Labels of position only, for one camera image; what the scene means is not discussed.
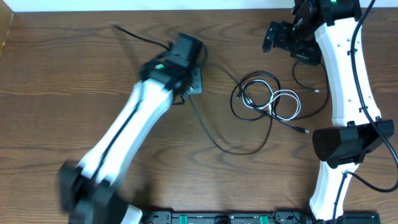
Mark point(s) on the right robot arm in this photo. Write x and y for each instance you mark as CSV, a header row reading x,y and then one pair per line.
x,y
329,32

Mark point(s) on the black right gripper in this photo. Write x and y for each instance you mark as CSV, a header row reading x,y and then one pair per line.
x,y
311,55

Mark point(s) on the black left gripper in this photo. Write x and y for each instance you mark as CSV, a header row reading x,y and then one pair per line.
x,y
196,80

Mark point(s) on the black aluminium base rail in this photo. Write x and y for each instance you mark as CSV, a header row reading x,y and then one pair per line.
x,y
282,216

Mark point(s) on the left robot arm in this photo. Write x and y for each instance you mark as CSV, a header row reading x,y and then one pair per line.
x,y
89,192

